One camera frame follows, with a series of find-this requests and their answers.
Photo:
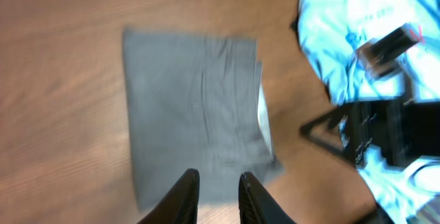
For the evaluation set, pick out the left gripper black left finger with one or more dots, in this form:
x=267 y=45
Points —
x=180 y=204

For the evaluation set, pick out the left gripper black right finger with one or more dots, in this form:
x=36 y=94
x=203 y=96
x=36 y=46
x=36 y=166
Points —
x=256 y=205

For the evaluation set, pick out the grey shorts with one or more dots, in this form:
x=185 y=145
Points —
x=194 y=102

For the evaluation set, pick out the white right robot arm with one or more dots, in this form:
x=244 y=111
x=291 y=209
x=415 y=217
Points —
x=393 y=142

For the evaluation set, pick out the light blue printed t-shirt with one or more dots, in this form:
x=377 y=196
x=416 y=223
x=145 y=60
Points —
x=331 y=31

